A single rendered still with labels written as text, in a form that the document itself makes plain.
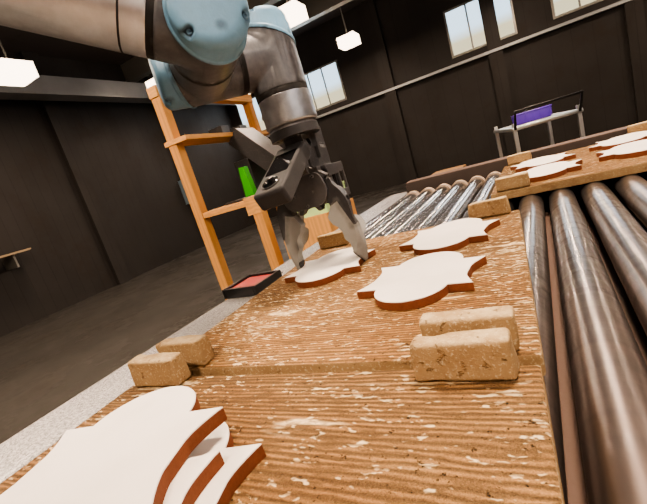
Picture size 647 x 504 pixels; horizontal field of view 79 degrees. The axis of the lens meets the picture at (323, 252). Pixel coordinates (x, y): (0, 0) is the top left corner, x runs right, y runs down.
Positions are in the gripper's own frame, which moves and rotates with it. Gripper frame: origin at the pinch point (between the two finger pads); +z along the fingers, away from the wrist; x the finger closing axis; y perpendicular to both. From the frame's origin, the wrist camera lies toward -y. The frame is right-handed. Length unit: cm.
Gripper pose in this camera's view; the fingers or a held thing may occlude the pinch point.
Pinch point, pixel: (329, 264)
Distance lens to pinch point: 57.2
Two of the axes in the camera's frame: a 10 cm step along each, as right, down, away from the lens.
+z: 3.0, 9.4, 1.7
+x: -8.6, 1.9, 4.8
